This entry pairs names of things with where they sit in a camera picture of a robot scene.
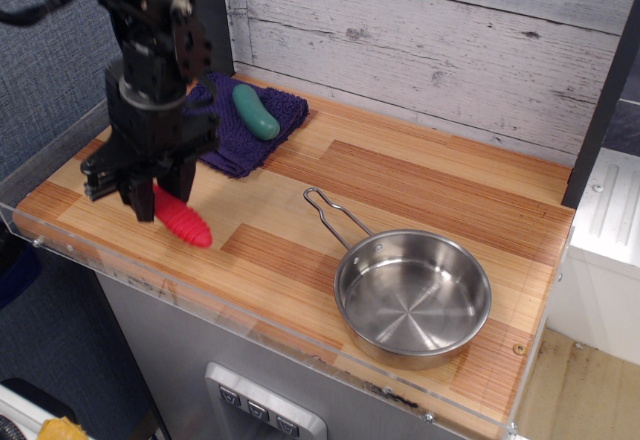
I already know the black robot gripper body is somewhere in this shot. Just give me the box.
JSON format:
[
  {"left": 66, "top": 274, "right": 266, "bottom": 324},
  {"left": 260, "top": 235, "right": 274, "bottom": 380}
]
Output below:
[{"left": 81, "top": 72, "right": 219, "bottom": 201}]

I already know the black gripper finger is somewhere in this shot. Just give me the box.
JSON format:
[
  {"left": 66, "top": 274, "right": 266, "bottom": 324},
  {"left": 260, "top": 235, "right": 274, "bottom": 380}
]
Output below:
[
  {"left": 119, "top": 178, "right": 155, "bottom": 222},
  {"left": 159, "top": 155, "right": 197, "bottom": 203}
]

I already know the red handled metal fork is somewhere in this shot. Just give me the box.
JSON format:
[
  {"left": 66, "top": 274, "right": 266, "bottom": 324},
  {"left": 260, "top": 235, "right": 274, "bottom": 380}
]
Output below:
[{"left": 153, "top": 184, "right": 213, "bottom": 248}]

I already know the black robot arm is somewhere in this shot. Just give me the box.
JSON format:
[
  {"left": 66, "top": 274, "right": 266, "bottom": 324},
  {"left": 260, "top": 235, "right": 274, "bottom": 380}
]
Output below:
[{"left": 56, "top": 0, "right": 219, "bottom": 222}]

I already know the purple folded cloth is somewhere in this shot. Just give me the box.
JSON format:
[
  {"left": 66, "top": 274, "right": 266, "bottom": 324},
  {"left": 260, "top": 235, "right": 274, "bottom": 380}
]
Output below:
[{"left": 185, "top": 73, "right": 309, "bottom": 178}]

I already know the green toy pickle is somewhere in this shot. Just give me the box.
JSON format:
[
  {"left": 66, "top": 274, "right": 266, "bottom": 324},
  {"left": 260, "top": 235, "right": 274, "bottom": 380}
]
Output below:
[{"left": 232, "top": 84, "right": 280, "bottom": 141}]

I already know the clear acrylic table guard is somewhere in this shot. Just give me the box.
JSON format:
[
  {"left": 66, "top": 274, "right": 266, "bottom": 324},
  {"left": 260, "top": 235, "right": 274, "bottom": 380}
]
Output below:
[{"left": 0, "top": 34, "right": 576, "bottom": 440}]

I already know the silver toy fridge cabinet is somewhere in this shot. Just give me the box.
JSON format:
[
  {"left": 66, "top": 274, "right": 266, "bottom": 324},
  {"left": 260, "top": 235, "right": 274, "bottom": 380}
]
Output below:
[{"left": 99, "top": 275, "right": 514, "bottom": 439}]

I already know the yellow object bottom left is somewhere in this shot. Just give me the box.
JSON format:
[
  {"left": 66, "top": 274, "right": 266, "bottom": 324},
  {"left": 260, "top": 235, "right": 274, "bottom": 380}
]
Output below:
[{"left": 36, "top": 417, "right": 89, "bottom": 440}]

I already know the small steel saucepan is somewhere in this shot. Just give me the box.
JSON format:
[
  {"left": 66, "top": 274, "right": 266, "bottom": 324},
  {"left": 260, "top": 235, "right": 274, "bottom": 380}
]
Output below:
[{"left": 302, "top": 187, "right": 494, "bottom": 372}]

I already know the white ribbed box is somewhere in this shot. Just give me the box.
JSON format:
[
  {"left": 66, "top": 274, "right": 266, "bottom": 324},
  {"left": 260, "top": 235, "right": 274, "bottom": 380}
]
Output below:
[{"left": 546, "top": 148, "right": 639, "bottom": 364}]

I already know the dark vertical post left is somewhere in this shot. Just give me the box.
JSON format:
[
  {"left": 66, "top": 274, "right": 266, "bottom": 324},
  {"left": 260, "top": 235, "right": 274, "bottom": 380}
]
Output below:
[{"left": 196, "top": 0, "right": 235, "bottom": 76}]

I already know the dark vertical post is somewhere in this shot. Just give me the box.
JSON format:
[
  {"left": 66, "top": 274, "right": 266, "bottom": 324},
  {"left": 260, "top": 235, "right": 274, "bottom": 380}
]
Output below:
[
  {"left": 562, "top": 0, "right": 639, "bottom": 209},
  {"left": 196, "top": 0, "right": 235, "bottom": 76}
]

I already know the dark vertical post right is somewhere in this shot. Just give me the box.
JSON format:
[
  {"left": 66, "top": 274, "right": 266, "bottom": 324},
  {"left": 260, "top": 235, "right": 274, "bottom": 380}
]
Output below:
[{"left": 562, "top": 0, "right": 639, "bottom": 209}]

